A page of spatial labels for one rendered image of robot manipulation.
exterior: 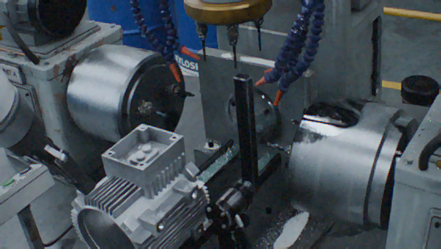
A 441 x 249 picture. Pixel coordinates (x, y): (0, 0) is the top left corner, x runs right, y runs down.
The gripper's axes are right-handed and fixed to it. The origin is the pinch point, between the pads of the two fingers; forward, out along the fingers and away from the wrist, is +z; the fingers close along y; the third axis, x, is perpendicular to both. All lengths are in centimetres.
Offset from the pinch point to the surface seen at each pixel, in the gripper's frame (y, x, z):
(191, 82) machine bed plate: 44, -60, 71
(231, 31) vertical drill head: -10.1, -39.4, 4.0
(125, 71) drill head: 17.2, -29.8, 13.0
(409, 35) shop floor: 43, -244, 270
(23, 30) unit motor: 56, -33, 9
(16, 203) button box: 14.9, 9.4, 2.4
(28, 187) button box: 15.3, 5.2, 3.6
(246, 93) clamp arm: -20.8, -26.3, 2.6
